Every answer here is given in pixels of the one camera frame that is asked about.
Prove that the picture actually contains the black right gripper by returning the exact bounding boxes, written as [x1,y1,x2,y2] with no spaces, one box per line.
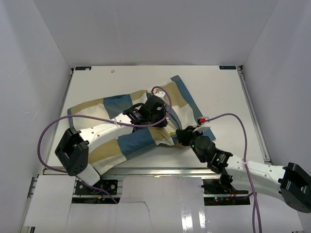
[177,126,206,163]

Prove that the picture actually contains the blue beige white checked pillowcase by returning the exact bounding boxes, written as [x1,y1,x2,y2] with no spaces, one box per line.
[67,75,202,174]

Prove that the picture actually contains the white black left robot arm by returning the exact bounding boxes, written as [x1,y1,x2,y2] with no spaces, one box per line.
[55,91,167,194]

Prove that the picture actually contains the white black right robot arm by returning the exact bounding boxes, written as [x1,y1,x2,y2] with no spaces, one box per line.
[176,126,311,214]

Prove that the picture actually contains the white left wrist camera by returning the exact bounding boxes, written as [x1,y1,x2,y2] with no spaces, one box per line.
[151,89,168,101]

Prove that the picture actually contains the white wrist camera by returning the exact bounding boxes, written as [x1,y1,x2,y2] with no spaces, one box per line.
[194,116,211,133]
[151,89,168,101]

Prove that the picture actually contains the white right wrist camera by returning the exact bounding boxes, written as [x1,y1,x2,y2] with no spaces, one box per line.
[194,116,211,133]

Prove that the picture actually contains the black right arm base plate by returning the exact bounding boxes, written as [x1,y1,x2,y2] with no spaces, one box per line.
[201,179,249,195]

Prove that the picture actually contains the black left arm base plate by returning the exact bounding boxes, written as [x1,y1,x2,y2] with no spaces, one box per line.
[74,178,119,196]

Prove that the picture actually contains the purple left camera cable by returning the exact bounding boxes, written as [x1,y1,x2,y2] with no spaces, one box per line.
[36,86,173,204]

